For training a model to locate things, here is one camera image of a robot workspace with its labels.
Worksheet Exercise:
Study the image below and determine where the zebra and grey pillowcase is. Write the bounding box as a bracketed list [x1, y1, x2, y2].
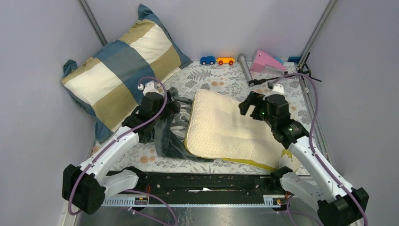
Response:
[140, 87, 214, 162]

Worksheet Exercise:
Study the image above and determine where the cream pillow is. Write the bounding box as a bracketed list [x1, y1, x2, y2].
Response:
[184, 89, 301, 171]

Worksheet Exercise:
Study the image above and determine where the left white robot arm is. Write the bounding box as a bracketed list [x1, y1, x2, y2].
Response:
[62, 76, 176, 216]

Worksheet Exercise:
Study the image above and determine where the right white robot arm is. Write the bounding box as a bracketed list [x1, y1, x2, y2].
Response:
[239, 91, 369, 226]

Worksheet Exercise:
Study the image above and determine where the blue yellow checked pillow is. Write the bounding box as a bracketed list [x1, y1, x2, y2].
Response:
[61, 4, 192, 143]

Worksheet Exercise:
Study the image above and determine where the floral table cloth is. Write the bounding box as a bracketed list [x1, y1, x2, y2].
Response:
[112, 62, 311, 174]

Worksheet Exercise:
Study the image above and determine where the pink triangular block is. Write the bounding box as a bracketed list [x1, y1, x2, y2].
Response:
[249, 50, 287, 73]

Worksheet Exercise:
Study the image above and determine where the black mini tripod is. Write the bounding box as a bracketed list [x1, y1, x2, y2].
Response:
[248, 52, 322, 87]

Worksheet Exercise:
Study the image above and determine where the blue block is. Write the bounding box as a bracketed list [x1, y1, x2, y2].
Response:
[287, 56, 301, 64]

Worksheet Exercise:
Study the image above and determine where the grey microphone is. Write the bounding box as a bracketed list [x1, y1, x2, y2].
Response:
[237, 54, 254, 87]

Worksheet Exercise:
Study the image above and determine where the orange toy car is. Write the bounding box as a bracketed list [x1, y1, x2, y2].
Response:
[216, 57, 235, 65]

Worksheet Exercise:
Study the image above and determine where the blue toy car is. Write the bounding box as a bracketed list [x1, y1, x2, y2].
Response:
[200, 56, 216, 65]

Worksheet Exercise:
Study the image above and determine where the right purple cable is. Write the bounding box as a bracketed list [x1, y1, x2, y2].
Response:
[268, 73, 370, 226]

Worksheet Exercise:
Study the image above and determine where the purple cable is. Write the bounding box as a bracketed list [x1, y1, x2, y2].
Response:
[268, 73, 370, 226]
[67, 76, 179, 226]

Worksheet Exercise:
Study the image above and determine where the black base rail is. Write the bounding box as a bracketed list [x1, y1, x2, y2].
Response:
[134, 172, 291, 202]

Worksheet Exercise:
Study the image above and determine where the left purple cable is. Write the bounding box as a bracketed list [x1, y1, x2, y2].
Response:
[67, 76, 179, 226]

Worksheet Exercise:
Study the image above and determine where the white slotted cable duct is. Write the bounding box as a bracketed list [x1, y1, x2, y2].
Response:
[102, 194, 285, 208]

